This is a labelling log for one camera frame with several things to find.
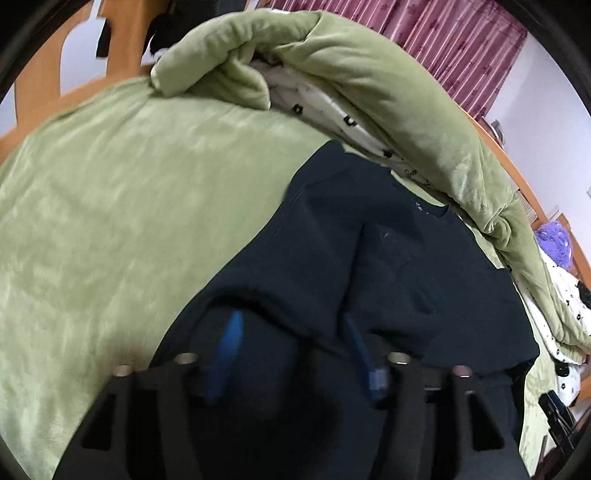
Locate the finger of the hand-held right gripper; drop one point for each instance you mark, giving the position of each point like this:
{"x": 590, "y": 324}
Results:
{"x": 556, "y": 415}

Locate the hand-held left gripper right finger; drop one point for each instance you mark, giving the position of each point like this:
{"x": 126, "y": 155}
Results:
{"x": 364, "y": 355}

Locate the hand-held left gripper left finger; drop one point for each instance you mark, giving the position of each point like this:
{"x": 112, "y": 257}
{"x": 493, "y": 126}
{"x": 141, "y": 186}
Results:
{"x": 226, "y": 350}

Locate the black sweater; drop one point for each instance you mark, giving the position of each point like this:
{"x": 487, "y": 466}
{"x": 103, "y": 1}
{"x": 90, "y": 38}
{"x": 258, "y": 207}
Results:
{"x": 369, "y": 258}

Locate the purple plush toy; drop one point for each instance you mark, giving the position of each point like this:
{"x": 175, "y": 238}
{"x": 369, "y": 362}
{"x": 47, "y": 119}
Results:
{"x": 556, "y": 244}

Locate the green plush bed blanket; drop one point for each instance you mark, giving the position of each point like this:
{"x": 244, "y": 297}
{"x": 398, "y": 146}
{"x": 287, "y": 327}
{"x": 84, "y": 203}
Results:
{"x": 115, "y": 207}

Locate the green quilt with flower lining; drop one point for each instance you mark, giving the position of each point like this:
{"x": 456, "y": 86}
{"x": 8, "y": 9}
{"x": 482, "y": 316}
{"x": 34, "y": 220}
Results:
{"x": 360, "y": 69}

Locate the black jacket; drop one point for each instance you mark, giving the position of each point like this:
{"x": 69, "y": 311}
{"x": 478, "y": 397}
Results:
{"x": 164, "y": 32}

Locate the pink floral curtain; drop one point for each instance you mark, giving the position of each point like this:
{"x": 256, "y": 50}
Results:
{"x": 452, "y": 41}

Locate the wooden bed frame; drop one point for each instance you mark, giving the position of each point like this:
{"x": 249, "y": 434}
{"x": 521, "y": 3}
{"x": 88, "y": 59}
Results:
{"x": 124, "y": 27}

